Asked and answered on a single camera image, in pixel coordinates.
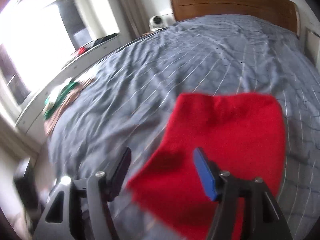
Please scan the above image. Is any beige curtain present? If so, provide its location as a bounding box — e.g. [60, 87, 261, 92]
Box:
[119, 0, 150, 38]

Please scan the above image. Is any brown folded garment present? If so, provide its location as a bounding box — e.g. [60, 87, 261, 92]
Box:
[44, 78, 94, 136]

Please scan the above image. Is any brown wooden headboard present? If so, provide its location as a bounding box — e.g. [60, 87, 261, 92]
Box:
[170, 0, 300, 36]

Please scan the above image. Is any red sweater white print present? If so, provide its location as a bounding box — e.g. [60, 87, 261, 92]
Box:
[127, 93, 285, 239]

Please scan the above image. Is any green folded garment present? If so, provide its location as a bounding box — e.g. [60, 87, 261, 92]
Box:
[42, 77, 80, 120]

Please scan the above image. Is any white low window cabinet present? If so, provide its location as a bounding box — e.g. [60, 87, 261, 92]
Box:
[15, 33, 123, 140]

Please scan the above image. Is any grey plaid bed duvet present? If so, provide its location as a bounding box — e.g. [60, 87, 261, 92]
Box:
[48, 15, 319, 239]

